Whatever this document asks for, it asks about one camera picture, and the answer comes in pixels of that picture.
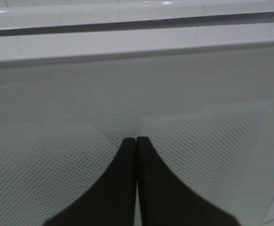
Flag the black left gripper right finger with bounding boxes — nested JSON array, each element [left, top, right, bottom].
[[137, 137, 239, 226]]

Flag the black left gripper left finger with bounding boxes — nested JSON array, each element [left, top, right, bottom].
[[45, 138, 137, 226]]

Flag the white microwave oven body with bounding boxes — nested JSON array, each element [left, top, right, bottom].
[[0, 0, 274, 30]]

